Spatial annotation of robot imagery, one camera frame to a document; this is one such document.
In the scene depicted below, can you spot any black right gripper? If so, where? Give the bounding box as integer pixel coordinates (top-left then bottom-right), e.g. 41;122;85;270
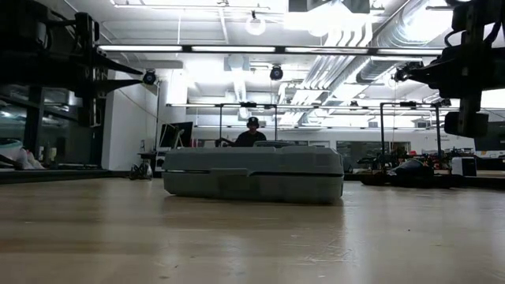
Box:
410;3;487;114

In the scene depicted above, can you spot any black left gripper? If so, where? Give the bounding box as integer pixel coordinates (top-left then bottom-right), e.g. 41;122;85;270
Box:
75;12;144;99

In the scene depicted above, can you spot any grey plastic tool case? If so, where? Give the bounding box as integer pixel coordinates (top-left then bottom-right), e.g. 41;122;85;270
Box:
162;145;345;205

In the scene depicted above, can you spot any black monitor on stand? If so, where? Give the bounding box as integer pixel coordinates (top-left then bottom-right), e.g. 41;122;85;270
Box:
157;121;195;173

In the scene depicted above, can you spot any white box device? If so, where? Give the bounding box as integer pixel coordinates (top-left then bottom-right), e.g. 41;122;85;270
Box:
451;156;479;177

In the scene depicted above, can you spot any black work glove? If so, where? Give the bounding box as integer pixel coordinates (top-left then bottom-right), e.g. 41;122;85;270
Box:
360;171;394;187
388;157;435;178

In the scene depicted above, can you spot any white teal object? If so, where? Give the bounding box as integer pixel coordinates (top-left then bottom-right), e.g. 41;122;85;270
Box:
0;137;45;171

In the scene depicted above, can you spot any person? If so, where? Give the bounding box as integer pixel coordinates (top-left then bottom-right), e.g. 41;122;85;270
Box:
215;116;267;148

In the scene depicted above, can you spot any white round ceiling lamp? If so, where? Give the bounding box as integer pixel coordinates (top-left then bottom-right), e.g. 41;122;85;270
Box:
245;10;267;36

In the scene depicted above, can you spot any grey monitor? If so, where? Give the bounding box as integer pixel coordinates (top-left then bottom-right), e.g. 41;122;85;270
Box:
252;140;295;148

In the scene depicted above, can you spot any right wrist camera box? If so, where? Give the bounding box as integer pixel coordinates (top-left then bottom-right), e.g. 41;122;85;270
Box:
444;111;490;138

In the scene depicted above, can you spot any black camera stand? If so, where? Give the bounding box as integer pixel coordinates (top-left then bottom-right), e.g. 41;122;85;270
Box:
378;99;453;170

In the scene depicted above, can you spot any dark wall monitor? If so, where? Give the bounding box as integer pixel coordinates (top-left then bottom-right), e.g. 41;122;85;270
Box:
473;120;505;153

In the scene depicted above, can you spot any black aluminium table frame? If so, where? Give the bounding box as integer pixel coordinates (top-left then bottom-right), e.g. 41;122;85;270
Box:
0;168;505;189

